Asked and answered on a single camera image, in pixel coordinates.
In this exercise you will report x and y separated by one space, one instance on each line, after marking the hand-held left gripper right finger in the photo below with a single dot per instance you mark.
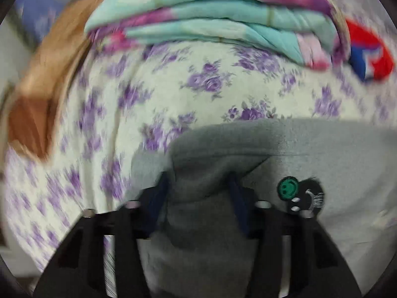
241 209

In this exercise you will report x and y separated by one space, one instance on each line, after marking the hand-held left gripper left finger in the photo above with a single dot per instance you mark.
157 206

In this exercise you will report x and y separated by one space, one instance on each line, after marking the grey fleece pants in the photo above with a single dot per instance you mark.
294 149

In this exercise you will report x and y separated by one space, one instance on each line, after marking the purple floral bed sheet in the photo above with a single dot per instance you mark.
155 83

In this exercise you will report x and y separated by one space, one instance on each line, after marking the teal pink floral quilt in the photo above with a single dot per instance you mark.
217 9

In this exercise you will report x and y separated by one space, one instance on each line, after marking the red blue cloth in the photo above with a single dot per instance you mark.
369 43

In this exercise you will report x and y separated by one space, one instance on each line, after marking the blue patterned cloth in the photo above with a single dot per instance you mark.
37 6

